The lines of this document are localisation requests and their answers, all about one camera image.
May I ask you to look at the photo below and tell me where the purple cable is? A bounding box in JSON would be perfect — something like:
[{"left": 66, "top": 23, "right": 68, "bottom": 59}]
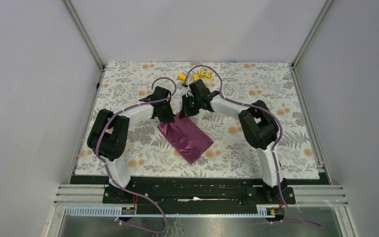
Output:
[
  {"left": 95, "top": 77, "right": 178, "bottom": 235},
  {"left": 182, "top": 65, "right": 324, "bottom": 230}
]

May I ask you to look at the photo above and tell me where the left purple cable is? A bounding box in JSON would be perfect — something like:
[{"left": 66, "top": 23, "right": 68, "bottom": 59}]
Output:
[{"left": 95, "top": 77, "right": 178, "bottom": 235}]

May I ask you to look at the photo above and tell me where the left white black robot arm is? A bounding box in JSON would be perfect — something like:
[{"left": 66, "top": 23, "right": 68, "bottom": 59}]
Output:
[{"left": 87, "top": 86, "right": 174, "bottom": 203}]

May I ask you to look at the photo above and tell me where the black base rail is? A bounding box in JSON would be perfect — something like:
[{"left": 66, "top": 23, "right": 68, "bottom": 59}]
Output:
[{"left": 70, "top": 175, "right": 297, "bottom": 215}]

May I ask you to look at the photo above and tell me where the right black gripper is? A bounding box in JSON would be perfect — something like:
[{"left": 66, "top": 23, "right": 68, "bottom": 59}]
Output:
[{"left": 180, "top": 94, "right": 201, "bottom": 119}]

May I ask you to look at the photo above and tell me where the yellow patterned block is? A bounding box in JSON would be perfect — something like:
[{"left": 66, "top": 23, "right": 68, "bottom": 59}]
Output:
[{"left": 199, "top": 70, "right": 213, "bottom": 79}]

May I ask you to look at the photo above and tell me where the left aluminium frame post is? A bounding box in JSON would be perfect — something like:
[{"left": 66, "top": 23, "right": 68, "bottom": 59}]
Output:
[{"left": 61, "top": 0, "right": 106, "bottom": 70}]

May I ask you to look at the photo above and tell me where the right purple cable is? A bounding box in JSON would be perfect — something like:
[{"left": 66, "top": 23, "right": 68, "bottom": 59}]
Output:
[{"left": 182, "top": 65, "right": 324, "bottom": 230}]

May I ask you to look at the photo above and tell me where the purple cloth napkin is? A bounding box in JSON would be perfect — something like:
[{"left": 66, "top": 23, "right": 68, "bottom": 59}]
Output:
[{"left": 157, "top": 113, "right": 214, "bottom": 164}]

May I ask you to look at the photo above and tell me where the floral tablecloth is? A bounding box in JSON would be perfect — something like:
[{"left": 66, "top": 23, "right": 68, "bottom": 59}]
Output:
[{"left": 90, "top": 62, "right": 319, "bottom": 179}]

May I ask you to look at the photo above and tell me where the yellow block left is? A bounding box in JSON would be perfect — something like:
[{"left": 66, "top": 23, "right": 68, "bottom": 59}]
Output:
[{"left": 177, "top": 73, "right": 187, "bottom": 82}]

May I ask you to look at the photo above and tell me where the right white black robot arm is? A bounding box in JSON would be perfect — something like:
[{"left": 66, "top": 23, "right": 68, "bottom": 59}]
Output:
[{"left": 181, "top": 79, "right": 283, "bottom": 203}]

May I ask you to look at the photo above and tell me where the right aluminium frame post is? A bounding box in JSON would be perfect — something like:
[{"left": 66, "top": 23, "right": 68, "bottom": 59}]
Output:
[{"left": 291, "top": 0, "right": 334, "bottom": 69}]

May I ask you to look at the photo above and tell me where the aluminium frame post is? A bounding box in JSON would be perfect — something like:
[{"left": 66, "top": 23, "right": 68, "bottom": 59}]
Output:
[
  {"left": 291, "top": 0, "right": 334, "bottom": 69},
  {"left": 61, "top": 0, "right": 106, "bottom": 70}
]

